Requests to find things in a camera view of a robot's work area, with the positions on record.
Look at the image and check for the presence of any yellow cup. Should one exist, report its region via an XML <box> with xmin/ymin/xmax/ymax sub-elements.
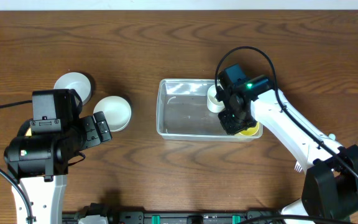
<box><xmin>236</xmin><ymin>122</ymin><xmax>260</xmax><ymax>136</ymax></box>

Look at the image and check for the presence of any white cup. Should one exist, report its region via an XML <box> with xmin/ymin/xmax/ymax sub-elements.
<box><xmin>206</xmin><ymin>85</ymin><xmax>225</xmax><ymax>113</ymax></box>

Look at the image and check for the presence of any white bowl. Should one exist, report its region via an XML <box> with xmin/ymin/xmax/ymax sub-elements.
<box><xmin>93</xmin><ymin>96</ymin><xmax>132</xmax><ymax>132</ymax></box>

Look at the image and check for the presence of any grey bowl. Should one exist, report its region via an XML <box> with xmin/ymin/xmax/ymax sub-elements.
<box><xmin>54</xmin><ymin>72</ymin><xmax>92</xmax><ymax>104</ymax></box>

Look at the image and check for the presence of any yellow bowl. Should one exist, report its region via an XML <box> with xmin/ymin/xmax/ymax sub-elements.
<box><xmin>25</xmin><ymin>128</ymin><xmax>32</xmax><ymax>136</ymax></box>

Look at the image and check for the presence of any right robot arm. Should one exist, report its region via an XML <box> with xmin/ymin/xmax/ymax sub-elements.
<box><xmin>217</xmin><ymin>65</ymin><xmax>358</xmax><ymax>223</ymax></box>

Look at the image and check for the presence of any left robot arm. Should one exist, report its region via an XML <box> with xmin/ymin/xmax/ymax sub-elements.
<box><xmin>4</xmin><ymin>89</ymin><xmax>112</xmax><ymax>223</ymax></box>

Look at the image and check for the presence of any clear plastic container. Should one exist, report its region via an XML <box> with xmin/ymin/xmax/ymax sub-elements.
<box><xmin>156</xmin><ymin>78</ymin><xmax>263</xmax><ymax>142</ymax></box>

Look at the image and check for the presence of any pale pink plastic fork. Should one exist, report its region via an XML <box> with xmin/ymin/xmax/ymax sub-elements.
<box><xmin>294</xmin><ymin>162</ymin><xmax>303</xmax><ymax>172</ymax></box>

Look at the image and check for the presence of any pale green plastic spoon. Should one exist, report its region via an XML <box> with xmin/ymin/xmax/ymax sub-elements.
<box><xmin>328</xmin><ymin>133</ymin><xmax>336</xmax><ymax>140</ymax></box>

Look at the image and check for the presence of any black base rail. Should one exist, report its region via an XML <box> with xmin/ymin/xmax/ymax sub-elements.
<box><xmin>62</xmin><ymin>203</ymin><xmax>279</xmax><ymax>224</ymax></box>

